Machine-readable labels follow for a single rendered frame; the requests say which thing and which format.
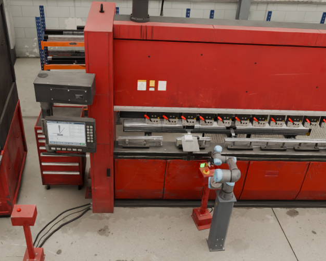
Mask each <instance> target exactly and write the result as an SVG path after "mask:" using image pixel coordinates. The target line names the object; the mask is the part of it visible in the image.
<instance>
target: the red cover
mask: <svg viewBox="0 0 326 261"><path fill-rule="evenodd" d="M113 38H125V39H151V40H176V41H202V42H227V43H241V44H267V45H292V46H318V47H326V30H314V29H301V28H277V27H254V26H231V25H207V24H184V23H161V22H145V23H137V22H133V21H113Z"/></svg>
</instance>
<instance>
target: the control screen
mask: <svg viewBox="0 0 326 261"><path fill-rule="evenodd" d="M47 128H48V136H49V143H51V144H69V145H80V146H85V128H84V123H74V122H56V121H47ZM56 138H59V140H58V139H56Z"/></svg>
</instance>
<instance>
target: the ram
mask: <svg viewBox="0 0 326 261"><path fill-rule="evenodd" d="M138 80H146V90H138ZM150 80H154V81H155V85H154V86H150ZM158 81H167V84H166V91H158ZM150 88H154V91H152V90H150ZM113 101H114V106H133V107H173V108H213V109H252V110H292V111H326V47H318V46H292V45H267V44H253V43H227V42H202V41H176V40H151V39H125V38H114V39H113ZM114 111H146V112H187V113H229V114H270V115H312V116H326V114H317V113H276V112H235V111H195V110H154V109H114Z"/></svg>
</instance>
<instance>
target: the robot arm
mask: <svg viewBox="0 0 326 261"><path fill-rule="evenodd" d="M221 151H222V147H221V146H216V147H215V148H214V150H213V151H209V152H208V155H209V156H210V157H209V158H208V160H207V164H208V165H209V167H210V166H211V165H212V166H213V165H217V166H218V165H221V164H222V163H224V164H228V166H229V169H230V170H227V169H216V170H215V171H214V176H213V177H209V188H210V189H221V190H220V191H219V197H220V198H221V199H222V200H226V201H229V200H232V199H233V188H234V183H235V182H236V181H238V180H239V179H240V177H241V172H240V170H239V169H238V168H237V165H236V157H234V156H222V155H221Z"/></svg>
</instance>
